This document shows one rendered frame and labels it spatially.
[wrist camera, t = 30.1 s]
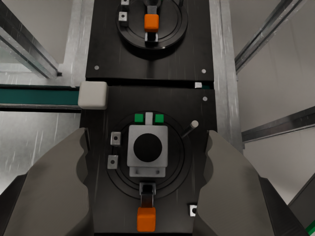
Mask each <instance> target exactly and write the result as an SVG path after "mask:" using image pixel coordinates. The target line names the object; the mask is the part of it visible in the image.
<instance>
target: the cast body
mask: <svg viewBox="0 0 315 236"><path fill-rule="evenodd" d="M167 165H168V127H167V126H165V125H153V112H146V115H145V125H130V126H129V133H128V150H127V166H129V176H130V177H165V168H166V167H167Z"/></svg>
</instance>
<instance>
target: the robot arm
mask: <svg viewBox="0 0 315 236"><path fill-rule="evenodd" d="M88 151H90V140H89V131H88V128H84V127H82V128H79V129H77V130H75V131H74V132H73V133H71V134H70V135H69V136H67V137H66V138H65V139H63V140H62V141H61V142H59V143H58V144H57V145H55V146H54V147H52V148H51V149H50V150H49V151H47V152H46V153H45V154H44V155H43V156H42V157H40V158H39V159H38V160H37V161H36V162H35V163H34V164H33V166H32V167H31V168H30V169H29V170H28V171H27V173H26V174H24V175H18V176H17V177H16V178H15V179H14V180H13V181H12V182H11V184H10V185H9V186H8V187H7V188H6V189H5V190H4V191H3V193H2V194H1V195H0V236H94V225H93V213H92V209H91V203H90V197H89V192H88V188H87V187H86V186H85V185H84V184H83V182H84V180H85V178H86V177H87V175H88V170H87V165H86V160H85V156H86V154H87V153H88ZM203 153H205V154H206V156H207V159H206V164H205V169H204V174H203V176H204V178H205V180H206V182H207V184H206V185H205V186H203V187H202V188H201V189H200V194H199V199H198V203H197V208H196V213H195V220H194V226H193V232H192V236H310V235H309V234H308V232H307V231H306V230H305V229H304V227H303V226H302V224H301V223H300V222H299V220H298V219H297V218H296V216H295V215H294V214H293V212H292V211H291V210H290V208H289V207H288V205H287V204H286V203H285V202H284V200H283V199H282V198H281V196H280V195H279V193H278V192H277V191H276V189H275V188H274V187H273V185H272V184H271V183H270V181H269V180H268V179H267V178H263V177H261V176H260V175H259V173H258V172H257V171H256V169H255V168H254V167H253V165H252V164H251V163H250V162H249V161H248V160H247V158H246V157H244V156H243V155H242V154H241V153H240V152H239V151H238V150H237V149H236V148H234V147H233V146H232V145H231V144H230V143H229V142H227V141H226V140H225V139H224V138H223V137H222V136H220V135H219V134H218V133H217V132H215V131H213V130H209V131H208V130H207V133H206V139H205V144H204V149H203Z"/></svg>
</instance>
